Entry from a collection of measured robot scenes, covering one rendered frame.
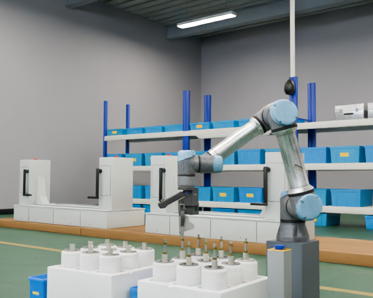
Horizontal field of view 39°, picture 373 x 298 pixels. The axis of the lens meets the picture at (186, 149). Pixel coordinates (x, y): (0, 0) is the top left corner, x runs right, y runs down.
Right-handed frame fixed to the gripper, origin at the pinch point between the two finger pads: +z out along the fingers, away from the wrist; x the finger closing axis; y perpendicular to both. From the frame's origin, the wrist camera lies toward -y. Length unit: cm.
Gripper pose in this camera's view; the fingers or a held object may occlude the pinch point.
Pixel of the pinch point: (180, 234)
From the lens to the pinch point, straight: 223.0
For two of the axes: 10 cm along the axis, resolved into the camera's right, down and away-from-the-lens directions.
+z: -0.1, 10.0, -0.6
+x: -1.0, 0.5, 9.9
